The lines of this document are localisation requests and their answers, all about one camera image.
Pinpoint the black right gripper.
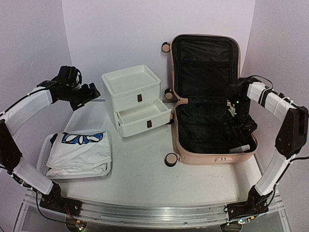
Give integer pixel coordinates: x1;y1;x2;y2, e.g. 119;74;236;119
223;96;257;140

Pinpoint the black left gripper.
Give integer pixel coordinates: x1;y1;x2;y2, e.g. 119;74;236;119
60;82;100;111

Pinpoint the white tube bottle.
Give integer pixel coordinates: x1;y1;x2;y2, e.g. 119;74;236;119
229;144;251;154

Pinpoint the white cloth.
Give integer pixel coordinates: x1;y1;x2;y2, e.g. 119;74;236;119
46;131;112;179

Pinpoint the white drawer cabinet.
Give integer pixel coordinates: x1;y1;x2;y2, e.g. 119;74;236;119
101;65;171;138

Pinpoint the white perforated plastic basket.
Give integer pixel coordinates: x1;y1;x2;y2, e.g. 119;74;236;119
37;130;112;183

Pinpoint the pink hard-shell suitcase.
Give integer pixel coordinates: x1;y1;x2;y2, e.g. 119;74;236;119
161;34;258;167

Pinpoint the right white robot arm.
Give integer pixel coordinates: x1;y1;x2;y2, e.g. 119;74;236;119
225;75;309;196

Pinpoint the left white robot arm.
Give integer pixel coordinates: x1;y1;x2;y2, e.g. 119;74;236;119
0;65;100;211

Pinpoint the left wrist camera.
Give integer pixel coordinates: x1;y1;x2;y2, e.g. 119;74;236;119
72;72;82;89

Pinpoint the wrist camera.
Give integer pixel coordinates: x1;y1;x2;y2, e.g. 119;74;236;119
227;100;237;117
72;72;82;89

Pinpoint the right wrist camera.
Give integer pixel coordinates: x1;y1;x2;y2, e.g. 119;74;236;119
227;100;237;117

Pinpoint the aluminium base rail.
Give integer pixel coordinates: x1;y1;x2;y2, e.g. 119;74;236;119
38;194;291;232

